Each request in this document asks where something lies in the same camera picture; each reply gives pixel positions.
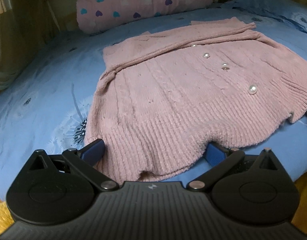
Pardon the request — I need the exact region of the blue dandelion pillow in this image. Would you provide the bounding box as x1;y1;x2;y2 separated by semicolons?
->
221;0;307;34

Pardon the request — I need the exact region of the yellow fuzzy blanket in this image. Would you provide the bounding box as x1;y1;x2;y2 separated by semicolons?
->
0;202;14;235

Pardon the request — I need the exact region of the blue dandelion bed sheet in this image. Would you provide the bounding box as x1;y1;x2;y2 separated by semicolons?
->
0;8;307;199

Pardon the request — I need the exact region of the pink knit cardigan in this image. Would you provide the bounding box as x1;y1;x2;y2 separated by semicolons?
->
85;18;307;183

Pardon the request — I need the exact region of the beige curtain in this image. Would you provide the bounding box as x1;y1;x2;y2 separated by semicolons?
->
0;0;48;90

